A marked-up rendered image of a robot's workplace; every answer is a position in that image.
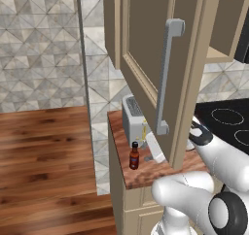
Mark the yellow slender bottle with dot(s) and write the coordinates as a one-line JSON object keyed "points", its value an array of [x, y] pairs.
{"points": [[144, 128]]}

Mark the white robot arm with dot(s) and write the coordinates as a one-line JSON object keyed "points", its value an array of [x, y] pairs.
{"points": [[194, 200]]}

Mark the beige base cabinet door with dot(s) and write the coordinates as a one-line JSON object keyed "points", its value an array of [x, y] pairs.
{"points": [[146, 224]]}

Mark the beige drawer front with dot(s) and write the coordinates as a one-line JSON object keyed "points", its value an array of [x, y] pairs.
{"points": [[139, 198]]}

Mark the beige wall cabinet door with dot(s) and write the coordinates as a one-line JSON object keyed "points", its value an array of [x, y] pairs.
{"points": [[146, 44]]}

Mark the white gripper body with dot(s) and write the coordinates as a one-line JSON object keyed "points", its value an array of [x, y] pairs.
{"points": [[155, 146]]}

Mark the dark red sauce bottle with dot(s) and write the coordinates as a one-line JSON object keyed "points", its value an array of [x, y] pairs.
{"points": [[134, 158]]}

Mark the black hob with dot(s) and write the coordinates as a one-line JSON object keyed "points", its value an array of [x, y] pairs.
{"points": [[227, 122]]}

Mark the beige base cabinet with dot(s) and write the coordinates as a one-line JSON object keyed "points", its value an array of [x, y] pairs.
{"points": [[116, 180]]}

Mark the grey toaster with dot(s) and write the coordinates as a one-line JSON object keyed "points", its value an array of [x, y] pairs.
{"points": [[130, 122]]}

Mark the beige wall cabinet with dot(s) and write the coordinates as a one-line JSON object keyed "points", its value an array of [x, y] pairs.
{"points": [[223, 22]]}

